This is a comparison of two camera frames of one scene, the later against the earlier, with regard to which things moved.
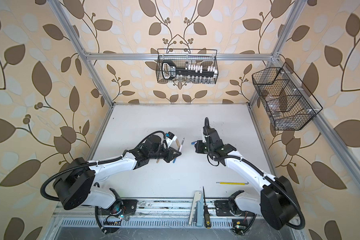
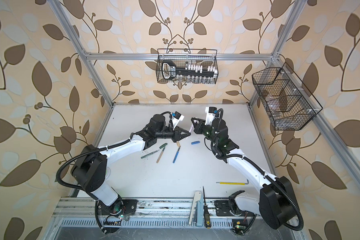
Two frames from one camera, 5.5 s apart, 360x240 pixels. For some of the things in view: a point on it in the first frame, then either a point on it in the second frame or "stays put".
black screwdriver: [207, 218] stays put
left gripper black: [170, 154] → [176, 133]
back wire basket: [187, 66] stays put
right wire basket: [288, 102] stays put
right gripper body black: [202, 147] → [206, 132]
